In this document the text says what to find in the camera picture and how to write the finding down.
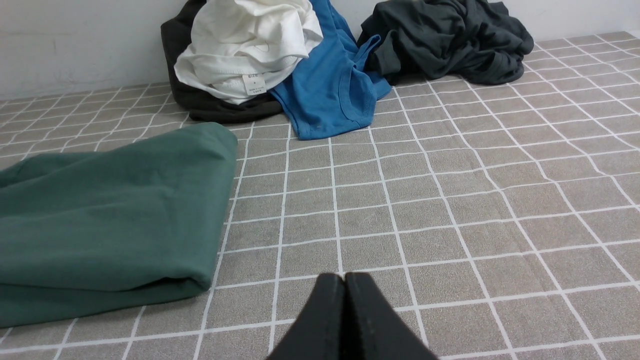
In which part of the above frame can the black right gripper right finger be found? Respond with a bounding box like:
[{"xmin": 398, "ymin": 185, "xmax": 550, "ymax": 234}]
[{"xmin": 343, "ymin": 272, "xmax": 437, "ymax": 360}]

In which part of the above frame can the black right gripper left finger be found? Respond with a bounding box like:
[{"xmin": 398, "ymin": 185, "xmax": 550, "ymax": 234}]
[{"xmin": 267, "ymin": 273, "xmax": 346, "ymax": 360}]

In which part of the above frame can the green long-sleeved shirt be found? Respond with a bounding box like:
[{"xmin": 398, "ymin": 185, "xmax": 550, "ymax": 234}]
[{"xmin": 0, "ymin": 123, "xmax": 238, "ymax": 328}]

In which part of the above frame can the white crumpled shirt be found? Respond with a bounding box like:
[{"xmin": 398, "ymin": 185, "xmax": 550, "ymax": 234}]
[{"xmin": 174, "ymin": 0, "xmax": 323, "ymax": 105}]

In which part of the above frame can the dark grey crumpled shirt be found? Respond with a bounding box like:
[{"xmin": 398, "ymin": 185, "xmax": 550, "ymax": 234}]
[{"xmin": 358, "ymin": 0, "xmax": 534, "ymax": 85}]

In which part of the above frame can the grey checked tablecloth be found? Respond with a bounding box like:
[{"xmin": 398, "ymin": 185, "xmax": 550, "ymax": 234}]
[{"xmin": 1, "ymin": 32, "xmax": 640, "ymax": 360}]

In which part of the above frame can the blue tank top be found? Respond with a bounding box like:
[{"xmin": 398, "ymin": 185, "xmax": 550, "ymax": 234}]
[{"xmin": 271, "ymin": 0, "xmax": 392, "ymax": 141}]

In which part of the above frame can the black garment under pile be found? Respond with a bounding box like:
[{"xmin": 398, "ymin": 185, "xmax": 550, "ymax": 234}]
[{"xmin": 160, "ymin": 0, "xmax": 283, "ymax": 125}]

